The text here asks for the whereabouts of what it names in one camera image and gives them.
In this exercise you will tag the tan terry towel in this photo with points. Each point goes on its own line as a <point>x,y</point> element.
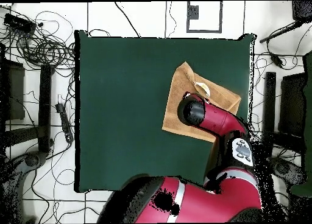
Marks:
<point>178,87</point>

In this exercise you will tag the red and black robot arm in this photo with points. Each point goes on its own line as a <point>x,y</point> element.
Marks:
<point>219,119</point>

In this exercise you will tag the dark green table cloth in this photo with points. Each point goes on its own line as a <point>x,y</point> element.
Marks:
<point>121,87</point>

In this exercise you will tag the black stand bar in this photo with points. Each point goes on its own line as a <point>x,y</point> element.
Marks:
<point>269,107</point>
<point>44,107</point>

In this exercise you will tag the small black power adapter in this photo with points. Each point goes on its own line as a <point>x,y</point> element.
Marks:
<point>276,60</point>

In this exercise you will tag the black panel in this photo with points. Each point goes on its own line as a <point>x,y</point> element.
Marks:
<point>14,92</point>
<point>292,104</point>

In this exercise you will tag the black rod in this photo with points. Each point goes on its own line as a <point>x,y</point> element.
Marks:
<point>280,32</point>

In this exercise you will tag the grey round stand base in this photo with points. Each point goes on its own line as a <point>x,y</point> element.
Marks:
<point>31,160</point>
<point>282,168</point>

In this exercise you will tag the green cloth sheet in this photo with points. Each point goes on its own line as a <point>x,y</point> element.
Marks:
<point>309,112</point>

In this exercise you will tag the black power strip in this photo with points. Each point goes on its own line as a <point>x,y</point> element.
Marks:
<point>64,121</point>

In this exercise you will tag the black box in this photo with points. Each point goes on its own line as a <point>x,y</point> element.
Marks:
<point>302,11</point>

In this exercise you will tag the grey square floor frame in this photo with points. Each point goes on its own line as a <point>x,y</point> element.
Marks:
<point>204,31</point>

